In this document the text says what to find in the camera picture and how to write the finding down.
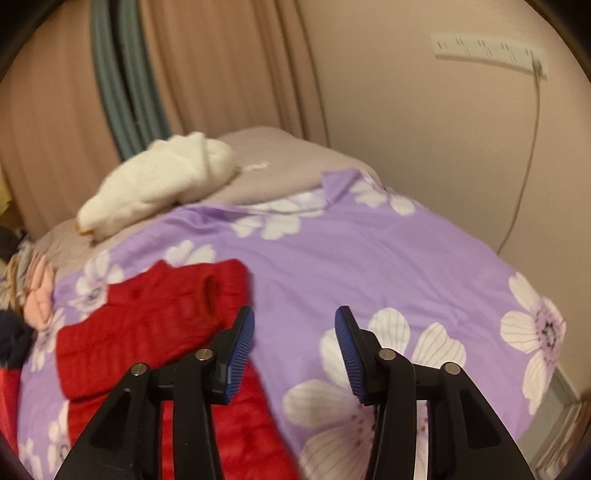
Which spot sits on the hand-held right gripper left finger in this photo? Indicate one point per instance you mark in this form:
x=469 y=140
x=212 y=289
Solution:
x=240 y=360

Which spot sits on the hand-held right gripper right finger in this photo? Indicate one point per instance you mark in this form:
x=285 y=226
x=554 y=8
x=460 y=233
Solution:
x=348 y=360

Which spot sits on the red down jacket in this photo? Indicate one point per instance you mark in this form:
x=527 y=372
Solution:
x=138 y=323

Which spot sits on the grey-beige folded clothes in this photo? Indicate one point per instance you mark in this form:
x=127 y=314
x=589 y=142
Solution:
x=21 y=277

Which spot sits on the purple floral bed sheet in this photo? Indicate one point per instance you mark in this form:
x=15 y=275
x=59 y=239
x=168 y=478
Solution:
x=369 y=258

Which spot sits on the white plush goose toy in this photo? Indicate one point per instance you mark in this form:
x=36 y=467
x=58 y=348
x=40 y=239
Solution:
x=157 y=184

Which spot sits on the navy folded garment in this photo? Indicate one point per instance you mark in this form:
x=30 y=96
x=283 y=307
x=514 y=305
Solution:
x=14 y=337

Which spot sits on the red folded garment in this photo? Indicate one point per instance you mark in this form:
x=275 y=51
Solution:
x=8 y=406

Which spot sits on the dark cloth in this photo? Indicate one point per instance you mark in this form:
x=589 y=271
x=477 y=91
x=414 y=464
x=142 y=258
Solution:
x=9 y=240

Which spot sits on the pink curtain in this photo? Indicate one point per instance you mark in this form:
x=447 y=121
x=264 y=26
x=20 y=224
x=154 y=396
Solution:
x=221 y=69

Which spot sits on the blue-grey curtain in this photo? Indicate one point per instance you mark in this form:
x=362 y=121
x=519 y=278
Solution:
x=108 y=83

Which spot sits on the white power strip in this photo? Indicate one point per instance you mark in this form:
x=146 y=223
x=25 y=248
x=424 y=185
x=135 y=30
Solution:
x=485 y=48

